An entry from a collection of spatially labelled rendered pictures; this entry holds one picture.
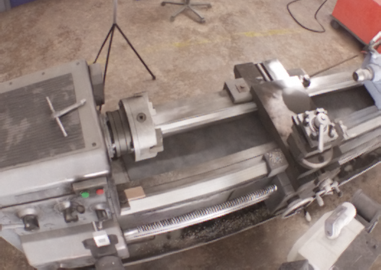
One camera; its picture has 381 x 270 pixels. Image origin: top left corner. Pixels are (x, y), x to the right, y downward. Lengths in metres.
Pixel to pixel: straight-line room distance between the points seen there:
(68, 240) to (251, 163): 0.96
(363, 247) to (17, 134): 1.26
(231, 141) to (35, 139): 1.12
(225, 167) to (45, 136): 0.91
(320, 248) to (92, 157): 0.79
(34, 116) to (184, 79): 2.07
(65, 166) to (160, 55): 2.31
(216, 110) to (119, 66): 1.52
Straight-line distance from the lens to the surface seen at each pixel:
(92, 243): 1.07
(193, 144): 1.87
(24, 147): 1.18
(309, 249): 1.12
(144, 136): 1.34
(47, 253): 1.60
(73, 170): 1.13
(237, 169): 1.70
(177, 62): 3.24
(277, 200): 1.87
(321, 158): 1.74
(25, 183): 1.17
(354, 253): 1.16
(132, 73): 3.13
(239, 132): 1.96
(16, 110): 1.29
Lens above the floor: 2.29
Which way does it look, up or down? 53 degrees down
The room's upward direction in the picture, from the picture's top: 12 degrees clockwise
